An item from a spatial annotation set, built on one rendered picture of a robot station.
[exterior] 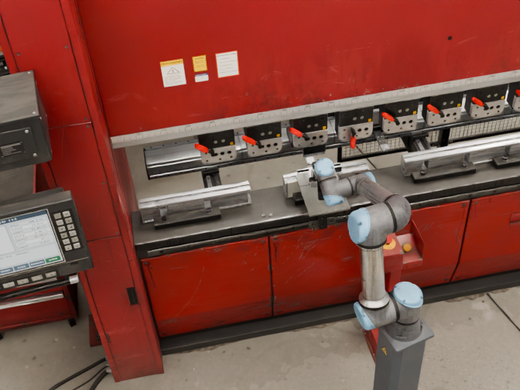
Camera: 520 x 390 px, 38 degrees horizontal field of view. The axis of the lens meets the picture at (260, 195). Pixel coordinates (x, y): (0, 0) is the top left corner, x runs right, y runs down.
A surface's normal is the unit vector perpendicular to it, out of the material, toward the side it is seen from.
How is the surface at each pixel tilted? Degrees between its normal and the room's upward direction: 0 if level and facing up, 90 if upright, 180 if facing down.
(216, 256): 90
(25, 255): 90
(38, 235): 90
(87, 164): 90
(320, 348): 0
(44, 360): 0
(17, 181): 0
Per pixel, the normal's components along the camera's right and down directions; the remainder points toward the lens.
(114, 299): 0.19, 0.68
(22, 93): -0.04, -0.71
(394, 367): -0.33, 0.67
